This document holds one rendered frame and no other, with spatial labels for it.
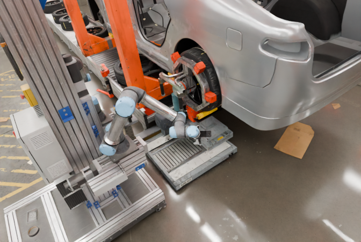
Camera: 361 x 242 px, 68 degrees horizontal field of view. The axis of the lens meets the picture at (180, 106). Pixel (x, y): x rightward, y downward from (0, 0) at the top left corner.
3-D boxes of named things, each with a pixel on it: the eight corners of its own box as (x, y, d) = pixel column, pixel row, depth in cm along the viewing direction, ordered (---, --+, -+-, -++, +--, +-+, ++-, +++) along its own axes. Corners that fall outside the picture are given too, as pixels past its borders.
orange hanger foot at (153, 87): (187, 87, 329) (183, 61, 309) (150, 104, 309) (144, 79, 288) (179, 82, 341) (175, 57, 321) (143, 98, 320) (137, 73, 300)
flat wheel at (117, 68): (108, 82, 414) (103, 68, 400) (135, 63, 456) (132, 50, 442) (141, 91, 381) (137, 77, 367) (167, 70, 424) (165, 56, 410)
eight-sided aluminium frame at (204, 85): (210, 116, 269) (208, 68, 237) (206, 119, 266) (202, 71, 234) (180, 94, 307) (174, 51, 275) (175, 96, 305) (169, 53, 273)
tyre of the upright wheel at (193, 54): (244, 89, 248) (207, 30, 257) (224, 99, 238) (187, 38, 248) (215, 110, 307) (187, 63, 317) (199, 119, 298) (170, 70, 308)
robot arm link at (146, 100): (122, 88, 184) (180, 122, 198) (118, 97, 176) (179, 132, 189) (130, 76, 178) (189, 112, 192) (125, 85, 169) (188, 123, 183)
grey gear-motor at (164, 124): (193, 126, 336) (190, 104, 316) (164, 141, 320) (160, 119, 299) (185, 119, 349) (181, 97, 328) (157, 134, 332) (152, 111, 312)
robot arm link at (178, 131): (172, 129, 188) (187, 129, 187) (170, 140, 179) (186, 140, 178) (170, 121, 184) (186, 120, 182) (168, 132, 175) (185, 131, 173)
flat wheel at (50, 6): (70, 8, 812) (67, 0, 798) (49, 15, 777) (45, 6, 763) (60, 6, 852) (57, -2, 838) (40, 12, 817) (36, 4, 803)
